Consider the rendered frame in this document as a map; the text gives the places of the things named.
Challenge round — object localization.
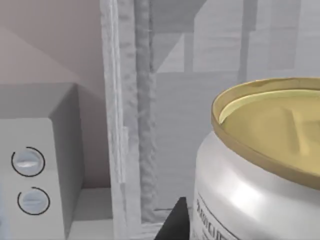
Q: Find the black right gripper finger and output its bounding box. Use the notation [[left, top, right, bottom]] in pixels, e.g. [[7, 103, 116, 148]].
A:
[[154, 196, 192, 240]]

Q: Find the silver can with gold lid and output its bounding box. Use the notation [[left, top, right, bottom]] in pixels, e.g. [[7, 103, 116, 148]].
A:
[[189, 77, 320, 240]]

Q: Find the pale microwave knob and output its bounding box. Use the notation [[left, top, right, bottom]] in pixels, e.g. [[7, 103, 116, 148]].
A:
[[10, 146, 46, 178], [17, 186, 51, 216]]

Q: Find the pale microwave oven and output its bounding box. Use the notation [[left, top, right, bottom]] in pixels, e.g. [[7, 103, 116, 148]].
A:
[[0, 82, 84, 240]]

